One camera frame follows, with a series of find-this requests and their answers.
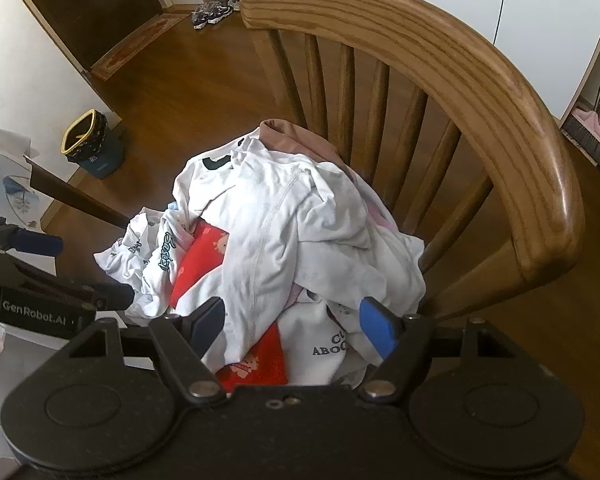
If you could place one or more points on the white garment black letter print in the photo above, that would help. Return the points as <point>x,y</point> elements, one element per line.
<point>325,340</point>

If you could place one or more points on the red printed garment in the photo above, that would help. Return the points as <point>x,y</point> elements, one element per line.
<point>202,255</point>

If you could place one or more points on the pale pink garment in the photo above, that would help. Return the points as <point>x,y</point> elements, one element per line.
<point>380,215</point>

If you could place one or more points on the white garment green script print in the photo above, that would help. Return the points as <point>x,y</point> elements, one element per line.
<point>145,255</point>

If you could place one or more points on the brown wooden chair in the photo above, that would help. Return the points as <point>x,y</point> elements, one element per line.
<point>430,60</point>

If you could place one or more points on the brown garment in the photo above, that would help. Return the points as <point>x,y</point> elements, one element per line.
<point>290,135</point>

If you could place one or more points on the white printed box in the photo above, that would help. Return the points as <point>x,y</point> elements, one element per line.
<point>5,175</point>

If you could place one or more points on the black white sneaker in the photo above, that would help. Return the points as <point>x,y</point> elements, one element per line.
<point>221,10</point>
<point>202,19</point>

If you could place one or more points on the white long-sleeve shirt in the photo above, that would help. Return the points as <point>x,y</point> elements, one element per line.
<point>280,220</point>

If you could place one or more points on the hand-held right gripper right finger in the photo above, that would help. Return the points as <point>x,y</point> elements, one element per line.
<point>377,327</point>

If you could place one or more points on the patterned door mat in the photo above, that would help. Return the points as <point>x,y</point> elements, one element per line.
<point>130,45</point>

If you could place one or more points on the dark wooden bar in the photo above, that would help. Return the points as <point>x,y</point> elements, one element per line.
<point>75,195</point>

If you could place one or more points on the dark trash bin yellow-rimmed liner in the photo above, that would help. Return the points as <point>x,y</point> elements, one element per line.
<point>100,155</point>

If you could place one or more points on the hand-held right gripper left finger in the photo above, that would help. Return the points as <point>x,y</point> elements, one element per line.
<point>210,320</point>

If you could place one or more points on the pink broom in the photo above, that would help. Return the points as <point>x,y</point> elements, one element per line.
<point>592,130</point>

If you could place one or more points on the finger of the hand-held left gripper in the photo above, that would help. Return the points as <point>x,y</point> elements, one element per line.
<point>35,244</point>
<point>110,294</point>

